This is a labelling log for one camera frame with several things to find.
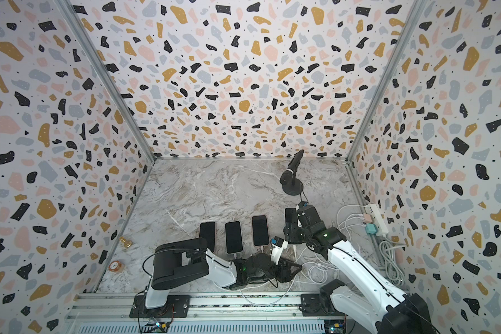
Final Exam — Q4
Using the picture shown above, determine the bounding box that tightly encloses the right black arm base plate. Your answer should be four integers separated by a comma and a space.
299, 294, 329, 317

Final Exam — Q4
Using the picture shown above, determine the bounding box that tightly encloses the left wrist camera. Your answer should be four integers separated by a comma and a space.
271, 237, 289, 265

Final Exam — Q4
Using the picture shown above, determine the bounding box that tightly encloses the pink charger plug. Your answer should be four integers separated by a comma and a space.
363, 214, 373, 224

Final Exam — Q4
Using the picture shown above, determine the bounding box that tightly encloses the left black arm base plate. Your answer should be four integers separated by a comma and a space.
129, 294, 191, 319

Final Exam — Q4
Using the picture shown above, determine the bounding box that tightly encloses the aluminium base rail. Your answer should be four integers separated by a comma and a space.
63, 292, 366, 333

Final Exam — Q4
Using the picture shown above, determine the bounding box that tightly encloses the teal charger plug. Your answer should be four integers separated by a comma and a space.
365, 224, 379, 235

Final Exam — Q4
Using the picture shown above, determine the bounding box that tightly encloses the white power strip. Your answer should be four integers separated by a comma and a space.
366, 204, 389, 237

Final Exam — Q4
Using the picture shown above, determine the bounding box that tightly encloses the black microphone on stand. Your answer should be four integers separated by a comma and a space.
280, 150, 304, 196

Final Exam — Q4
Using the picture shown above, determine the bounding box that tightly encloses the small wooden red spool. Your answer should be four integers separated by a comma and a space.
108, 260, 124, 273

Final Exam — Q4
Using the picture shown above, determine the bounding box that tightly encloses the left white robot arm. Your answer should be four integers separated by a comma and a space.
144, 237, 302, 310

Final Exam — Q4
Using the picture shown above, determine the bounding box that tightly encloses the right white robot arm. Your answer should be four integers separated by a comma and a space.
284, 201, 438, 333

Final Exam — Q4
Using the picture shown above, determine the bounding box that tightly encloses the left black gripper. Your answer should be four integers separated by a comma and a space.
247, 257, 304, 286

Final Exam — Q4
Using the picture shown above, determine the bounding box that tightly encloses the phone pink case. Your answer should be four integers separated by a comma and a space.
251, 215, 270, 246
199, 221, 217, 252

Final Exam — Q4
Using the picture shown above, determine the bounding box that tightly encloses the gold chess piece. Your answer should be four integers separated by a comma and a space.
119, 237, 133, 249

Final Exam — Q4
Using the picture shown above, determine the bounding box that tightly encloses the black phone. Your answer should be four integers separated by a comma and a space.
285, 207, 298, 226

